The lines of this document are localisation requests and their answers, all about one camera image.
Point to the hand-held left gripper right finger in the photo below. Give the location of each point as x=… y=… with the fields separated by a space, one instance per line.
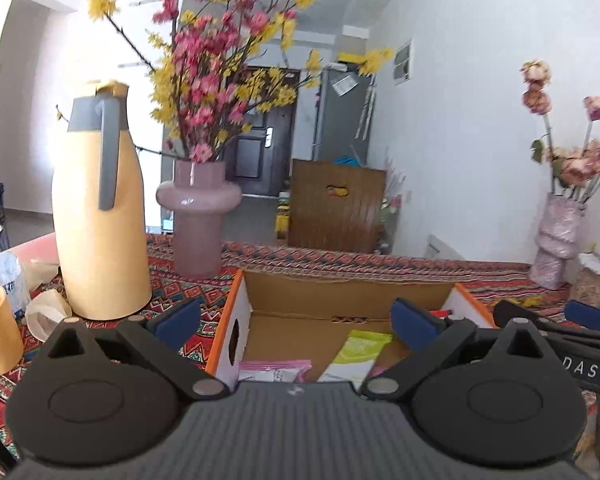
x=415 y=322

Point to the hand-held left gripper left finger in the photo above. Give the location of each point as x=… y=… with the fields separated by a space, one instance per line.
x=177 y=320

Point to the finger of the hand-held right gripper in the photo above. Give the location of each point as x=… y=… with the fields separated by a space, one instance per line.
x=580 y=342
x=587 y=316

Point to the green snack packet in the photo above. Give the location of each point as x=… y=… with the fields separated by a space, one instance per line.
x=355 y=355

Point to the pink snack packet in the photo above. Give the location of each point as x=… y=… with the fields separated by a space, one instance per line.
x=272 y=371

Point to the red cardboard box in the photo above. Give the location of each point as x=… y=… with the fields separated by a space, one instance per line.
x=300 y=295

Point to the red snack packet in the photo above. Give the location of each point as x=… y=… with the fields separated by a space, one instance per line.
x=440 y=313

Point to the patterned red tablecloth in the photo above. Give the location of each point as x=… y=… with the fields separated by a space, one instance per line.
x=180 y=291

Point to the fallen yellow blossoms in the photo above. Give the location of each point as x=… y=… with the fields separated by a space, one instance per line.
x=527 y=301

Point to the pink textured vase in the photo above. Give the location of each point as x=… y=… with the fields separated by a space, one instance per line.
x=555 y=250

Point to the pink glass vase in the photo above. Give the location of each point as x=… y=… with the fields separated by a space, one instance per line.
x=197 y=230

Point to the yellow thermos jug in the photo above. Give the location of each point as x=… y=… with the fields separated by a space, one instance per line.
x=100 y=260

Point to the dried flower bunch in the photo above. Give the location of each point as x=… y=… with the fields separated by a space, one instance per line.
x=392 y=205

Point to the small yellow container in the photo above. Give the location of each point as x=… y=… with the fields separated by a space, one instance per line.
x=282 y=220

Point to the dried roses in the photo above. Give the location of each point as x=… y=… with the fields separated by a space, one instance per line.
x=580 y=165

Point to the pink board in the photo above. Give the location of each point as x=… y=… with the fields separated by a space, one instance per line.
x=35 y=247

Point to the blue plastic bag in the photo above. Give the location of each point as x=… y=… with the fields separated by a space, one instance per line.
x=349 y=161

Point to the white tissue pack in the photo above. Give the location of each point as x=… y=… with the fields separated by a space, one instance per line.
x=5 y=275

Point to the dark door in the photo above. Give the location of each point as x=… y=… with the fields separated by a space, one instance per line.
x=280 y=160

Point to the grey refrigerator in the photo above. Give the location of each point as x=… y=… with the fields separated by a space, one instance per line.
x=335 y=130

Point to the white folded umbrella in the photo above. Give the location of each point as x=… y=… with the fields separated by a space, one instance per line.
x=366 y=112

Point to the pink and yellow flower branches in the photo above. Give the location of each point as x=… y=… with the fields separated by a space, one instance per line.
x=205 y=90

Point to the paper note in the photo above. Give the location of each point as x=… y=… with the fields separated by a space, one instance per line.
x=344 y=85

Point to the yellow box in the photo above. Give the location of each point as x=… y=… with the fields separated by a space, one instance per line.
x=352 y=58

